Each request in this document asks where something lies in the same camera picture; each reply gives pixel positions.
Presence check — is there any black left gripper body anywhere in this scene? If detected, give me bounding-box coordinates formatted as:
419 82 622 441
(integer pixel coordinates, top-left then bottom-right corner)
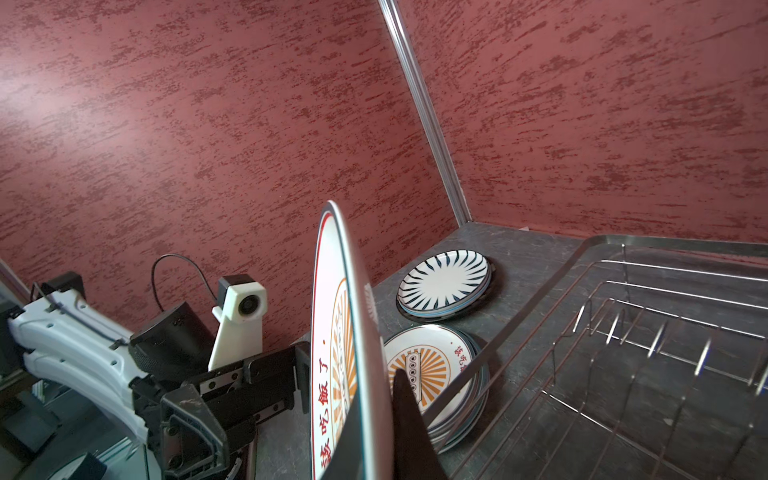
158 341 311 479

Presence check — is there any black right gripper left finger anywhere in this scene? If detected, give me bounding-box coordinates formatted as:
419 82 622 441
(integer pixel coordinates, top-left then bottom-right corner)
321 397 364 480

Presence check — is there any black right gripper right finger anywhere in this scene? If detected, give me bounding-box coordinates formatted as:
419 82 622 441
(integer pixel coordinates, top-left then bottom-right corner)
392 369 447 480

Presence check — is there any white plate blue rim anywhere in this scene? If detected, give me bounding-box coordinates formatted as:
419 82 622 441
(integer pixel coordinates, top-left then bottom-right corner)
309 201 394 479

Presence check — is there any white sunburst plate green rim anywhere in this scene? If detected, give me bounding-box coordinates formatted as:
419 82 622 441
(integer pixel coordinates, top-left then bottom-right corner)
383 323 478 430

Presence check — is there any brown rimmed cream plate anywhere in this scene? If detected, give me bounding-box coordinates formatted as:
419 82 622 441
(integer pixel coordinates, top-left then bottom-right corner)
395 254 499 324

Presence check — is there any white sunburst pattern plate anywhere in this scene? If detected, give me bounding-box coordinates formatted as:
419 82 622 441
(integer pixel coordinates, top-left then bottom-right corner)
428 365 490 454

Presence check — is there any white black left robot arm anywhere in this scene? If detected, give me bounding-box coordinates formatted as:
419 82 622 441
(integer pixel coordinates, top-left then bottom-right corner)
1 273 310 479

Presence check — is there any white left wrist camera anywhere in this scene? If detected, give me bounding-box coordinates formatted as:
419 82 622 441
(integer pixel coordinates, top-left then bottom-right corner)
208 274 268 371

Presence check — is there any metal wire dish rack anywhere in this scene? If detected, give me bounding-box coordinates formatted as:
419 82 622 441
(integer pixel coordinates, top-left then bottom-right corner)
440 235 767 479

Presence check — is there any aluminium left corner post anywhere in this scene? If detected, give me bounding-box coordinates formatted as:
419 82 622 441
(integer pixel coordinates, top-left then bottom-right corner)
378 0 473 227

